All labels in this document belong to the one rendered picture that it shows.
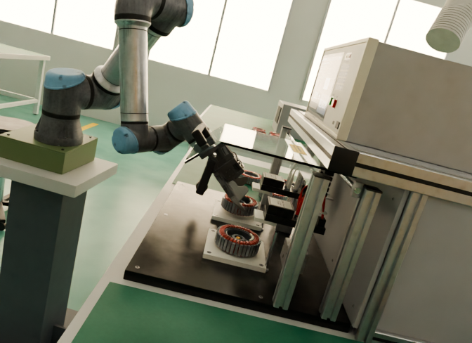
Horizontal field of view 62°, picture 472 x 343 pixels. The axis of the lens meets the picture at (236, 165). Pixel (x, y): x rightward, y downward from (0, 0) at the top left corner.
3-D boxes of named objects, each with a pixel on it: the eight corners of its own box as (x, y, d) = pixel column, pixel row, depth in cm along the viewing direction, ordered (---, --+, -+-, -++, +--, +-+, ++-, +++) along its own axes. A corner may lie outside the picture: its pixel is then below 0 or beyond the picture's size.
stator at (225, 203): (219, 211, 116) (222, 199, 115) (221, 199, 127) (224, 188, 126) (256, 220, 116) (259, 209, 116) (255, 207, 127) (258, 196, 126)
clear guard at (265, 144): (183, 163, 75) (190, 133, 74) (197, 140, 99) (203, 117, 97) (348, 204, 77) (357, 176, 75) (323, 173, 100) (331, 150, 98)
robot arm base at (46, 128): (23, 137, 126) (25, 107, 123) (50, 128, 141) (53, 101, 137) (67, 150, 125) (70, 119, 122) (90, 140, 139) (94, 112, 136)
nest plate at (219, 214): (211, 218, 115) (211, 215, 114) (214, 202, 129) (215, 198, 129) (260, 231, 115) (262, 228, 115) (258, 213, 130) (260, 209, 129)
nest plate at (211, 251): (202, 258, 91) (203, 253, 91) (208, 231, 106) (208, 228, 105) (265, 273, 92) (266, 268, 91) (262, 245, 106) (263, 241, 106)
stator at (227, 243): (211, 250, 93) (215, 236, 92) (216, 232, 104) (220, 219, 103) (257, 263, 93) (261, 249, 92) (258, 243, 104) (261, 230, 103)
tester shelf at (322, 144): (327, 170, 71) (335, 145, 70) (287, 121, 137) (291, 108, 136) (558, 229, 72) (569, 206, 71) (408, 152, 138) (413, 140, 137)
